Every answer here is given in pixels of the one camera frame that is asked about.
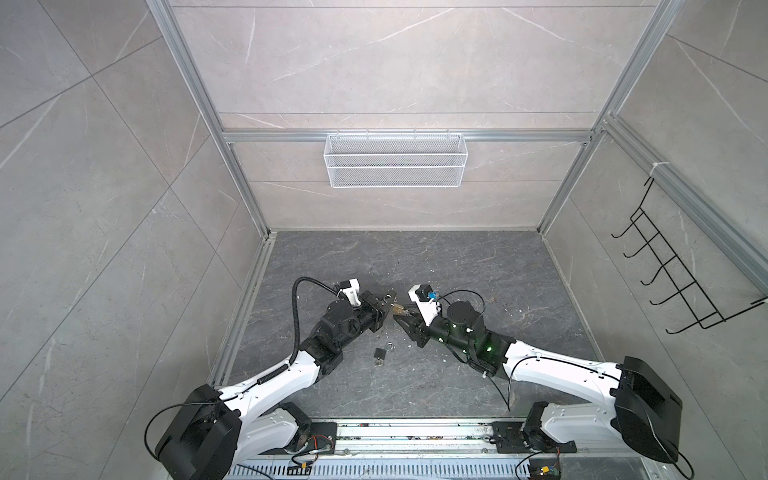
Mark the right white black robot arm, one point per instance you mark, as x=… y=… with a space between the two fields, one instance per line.
x=626 y=401

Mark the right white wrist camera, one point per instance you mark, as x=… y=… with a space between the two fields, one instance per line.
x=427 y=303

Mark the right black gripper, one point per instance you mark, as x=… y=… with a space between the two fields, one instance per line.
x=416 y=331

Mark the black wire hook rack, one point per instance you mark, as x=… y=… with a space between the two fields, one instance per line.
x=670 y=265

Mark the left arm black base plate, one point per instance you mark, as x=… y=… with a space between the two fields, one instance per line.
x=319 y=436

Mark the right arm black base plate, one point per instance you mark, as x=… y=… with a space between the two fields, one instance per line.
x=518 y=437

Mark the aluminium mounting rail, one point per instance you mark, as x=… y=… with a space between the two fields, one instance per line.
x=412 y=435

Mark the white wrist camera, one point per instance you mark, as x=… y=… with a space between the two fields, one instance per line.
x=427 y=303
x=349 y=289

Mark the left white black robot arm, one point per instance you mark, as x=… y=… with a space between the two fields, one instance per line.
x=215 y=429

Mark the white wire mesh basket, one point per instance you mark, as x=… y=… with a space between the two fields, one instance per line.
x=415 y=160

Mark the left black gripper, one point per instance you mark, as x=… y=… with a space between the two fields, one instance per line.
x=375 y=308

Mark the black padlock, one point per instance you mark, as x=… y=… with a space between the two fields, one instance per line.
x=380 y=356

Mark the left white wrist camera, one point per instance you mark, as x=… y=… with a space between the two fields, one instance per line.
x=349 y=289

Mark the white slotted cable duct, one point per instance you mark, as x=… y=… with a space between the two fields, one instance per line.
x=425 y=468

